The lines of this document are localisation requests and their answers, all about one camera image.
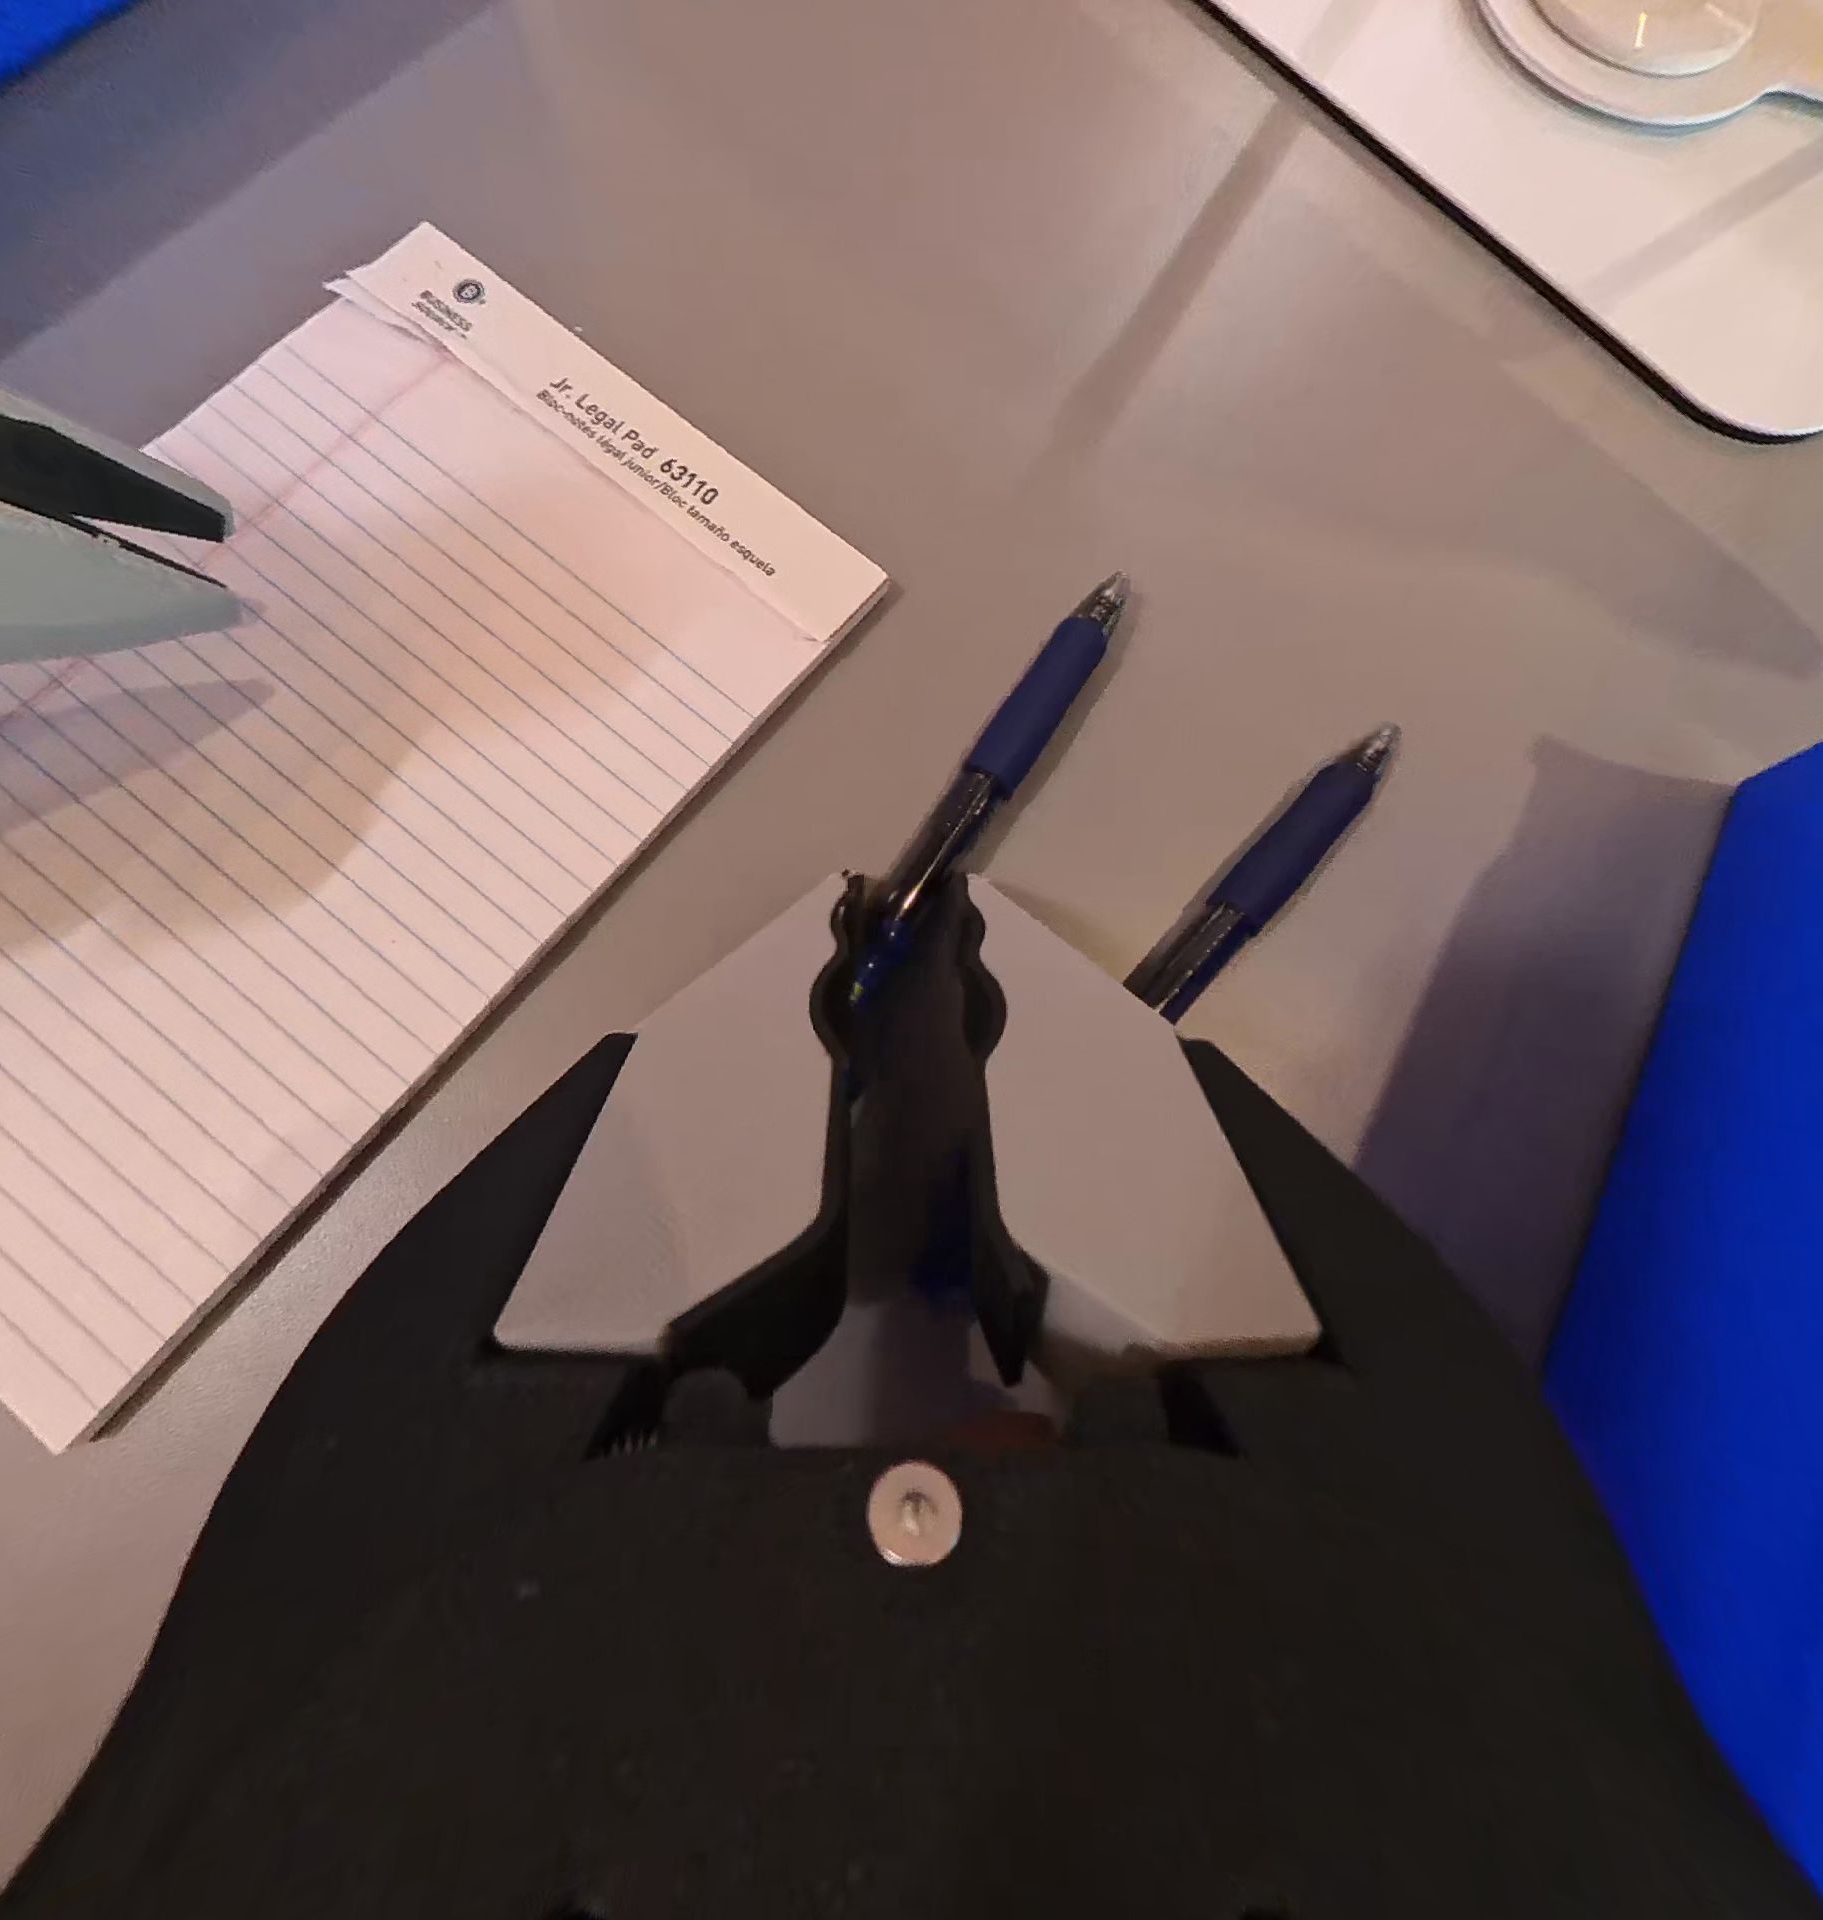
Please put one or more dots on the white stand base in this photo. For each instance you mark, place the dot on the white stand base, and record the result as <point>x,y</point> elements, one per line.
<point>1602,195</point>

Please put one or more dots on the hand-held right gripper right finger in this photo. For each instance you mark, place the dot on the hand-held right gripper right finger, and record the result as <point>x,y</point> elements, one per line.
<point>1137,1171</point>

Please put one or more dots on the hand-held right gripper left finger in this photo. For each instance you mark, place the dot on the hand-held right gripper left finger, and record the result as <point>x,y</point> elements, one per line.
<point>702,1171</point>

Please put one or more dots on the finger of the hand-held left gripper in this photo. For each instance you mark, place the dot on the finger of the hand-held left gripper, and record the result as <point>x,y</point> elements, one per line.
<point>87,465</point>
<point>72,592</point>

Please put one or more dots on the blue retractable pen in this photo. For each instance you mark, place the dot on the blue retractable pen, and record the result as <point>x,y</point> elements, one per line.
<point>1286,846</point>
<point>1025,720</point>

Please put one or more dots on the white lined legal pad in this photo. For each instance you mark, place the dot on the white lined legal pad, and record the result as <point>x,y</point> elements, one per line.
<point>326,825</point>

